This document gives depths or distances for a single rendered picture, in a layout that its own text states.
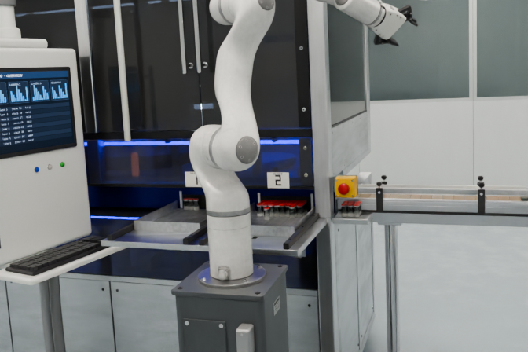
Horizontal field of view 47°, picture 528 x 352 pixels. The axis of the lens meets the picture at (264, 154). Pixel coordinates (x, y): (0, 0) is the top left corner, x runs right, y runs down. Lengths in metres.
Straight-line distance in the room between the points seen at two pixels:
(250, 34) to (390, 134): 5.28
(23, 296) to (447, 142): 4.90
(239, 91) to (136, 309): 1.34
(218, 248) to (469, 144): 5.32
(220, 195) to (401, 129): 5.28
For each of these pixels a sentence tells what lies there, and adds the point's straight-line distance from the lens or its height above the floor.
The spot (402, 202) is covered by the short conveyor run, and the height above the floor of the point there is 0.92.
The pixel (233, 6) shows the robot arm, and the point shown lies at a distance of 1.62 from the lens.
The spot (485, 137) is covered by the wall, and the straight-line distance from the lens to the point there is 6.76.
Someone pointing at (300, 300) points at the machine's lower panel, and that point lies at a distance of 2.36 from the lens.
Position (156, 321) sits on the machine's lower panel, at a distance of 2.64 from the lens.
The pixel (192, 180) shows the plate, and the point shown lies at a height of 1.02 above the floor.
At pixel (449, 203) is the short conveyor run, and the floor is 0.92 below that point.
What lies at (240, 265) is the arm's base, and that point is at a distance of 1.65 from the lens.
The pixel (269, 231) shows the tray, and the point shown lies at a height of 0.90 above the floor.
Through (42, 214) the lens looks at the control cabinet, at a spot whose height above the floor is 0.94.
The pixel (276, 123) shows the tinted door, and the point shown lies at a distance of 2.23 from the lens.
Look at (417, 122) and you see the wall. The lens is 6.76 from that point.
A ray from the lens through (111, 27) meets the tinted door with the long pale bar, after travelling 2.51.
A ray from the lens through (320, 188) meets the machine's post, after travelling 2.21.
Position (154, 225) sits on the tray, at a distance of 2.19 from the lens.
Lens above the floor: 1.42
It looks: 8 degrees down
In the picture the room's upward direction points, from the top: 3 degrees counter-clockwise
